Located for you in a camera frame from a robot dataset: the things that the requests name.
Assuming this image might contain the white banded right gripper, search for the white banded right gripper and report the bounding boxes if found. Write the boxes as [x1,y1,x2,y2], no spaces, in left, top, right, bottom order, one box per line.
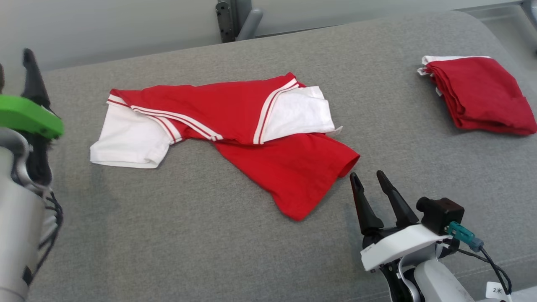
[349,170,452,272]

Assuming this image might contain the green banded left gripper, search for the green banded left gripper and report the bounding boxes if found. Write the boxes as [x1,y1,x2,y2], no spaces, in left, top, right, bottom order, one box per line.
[0,48,65,140]

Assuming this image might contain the red shorts with white stripe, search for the red shorts with white stripe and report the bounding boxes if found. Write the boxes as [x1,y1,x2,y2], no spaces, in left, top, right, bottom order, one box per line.
[417,55,537,136]

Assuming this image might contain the red shirt with white sleeves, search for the red shirt with white sleeves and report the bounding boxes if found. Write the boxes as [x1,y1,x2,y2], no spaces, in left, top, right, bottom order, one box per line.
[89,72,360,221]

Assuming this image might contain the white paper label tag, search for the white paper label tag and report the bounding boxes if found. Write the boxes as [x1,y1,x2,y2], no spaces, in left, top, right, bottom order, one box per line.
[486,282,514,302]

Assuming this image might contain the grey fabric sofa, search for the grey fabric sofa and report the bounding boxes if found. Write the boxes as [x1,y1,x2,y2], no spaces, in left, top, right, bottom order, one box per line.
[25,10,537,302]

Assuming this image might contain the grey metal frame post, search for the grey metal frame post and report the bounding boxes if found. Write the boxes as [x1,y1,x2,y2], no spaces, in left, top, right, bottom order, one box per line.
[215,0,264,43]

